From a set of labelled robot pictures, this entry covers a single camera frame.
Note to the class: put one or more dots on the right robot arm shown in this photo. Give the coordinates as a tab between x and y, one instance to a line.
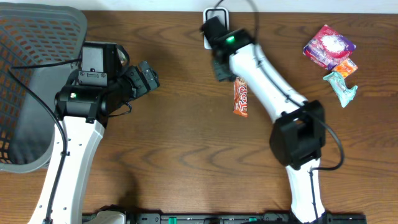
297	135

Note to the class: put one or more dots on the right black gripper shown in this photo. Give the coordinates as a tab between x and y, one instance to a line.
219	74

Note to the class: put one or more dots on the teal snack wrapper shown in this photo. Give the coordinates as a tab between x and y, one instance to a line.
337	82

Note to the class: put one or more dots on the small orange carton box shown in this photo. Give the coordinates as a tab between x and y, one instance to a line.
346	68

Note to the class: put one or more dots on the orange brown snack bar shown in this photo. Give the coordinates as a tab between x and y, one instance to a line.
240	106

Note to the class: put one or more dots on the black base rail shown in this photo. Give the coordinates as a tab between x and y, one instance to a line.
110	217

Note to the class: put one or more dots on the red purple snack bag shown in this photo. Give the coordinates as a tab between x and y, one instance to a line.
328	48

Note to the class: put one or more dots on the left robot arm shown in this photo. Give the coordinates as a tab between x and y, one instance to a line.
82	113

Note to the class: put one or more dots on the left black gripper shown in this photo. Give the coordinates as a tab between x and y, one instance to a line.
144	78

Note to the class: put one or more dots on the dark grey plastic basket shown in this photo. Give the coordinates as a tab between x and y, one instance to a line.
38	43

